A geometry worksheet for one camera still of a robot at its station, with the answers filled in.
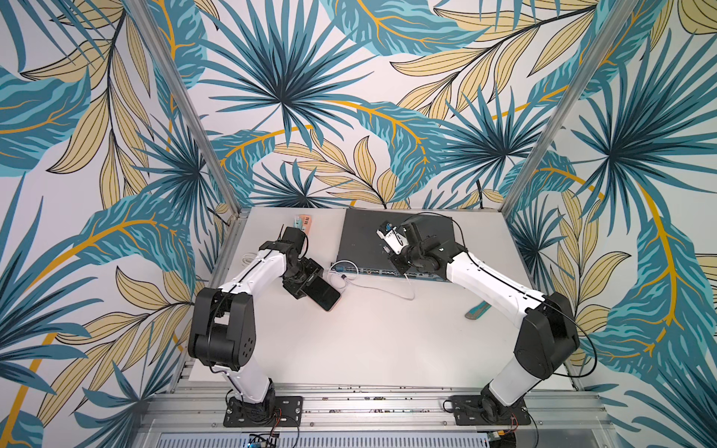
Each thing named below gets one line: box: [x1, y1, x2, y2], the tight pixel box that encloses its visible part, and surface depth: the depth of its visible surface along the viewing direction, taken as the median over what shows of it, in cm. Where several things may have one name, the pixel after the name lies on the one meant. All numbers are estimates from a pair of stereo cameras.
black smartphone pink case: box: [301, 275, 341, 312], surface depth 89 cm
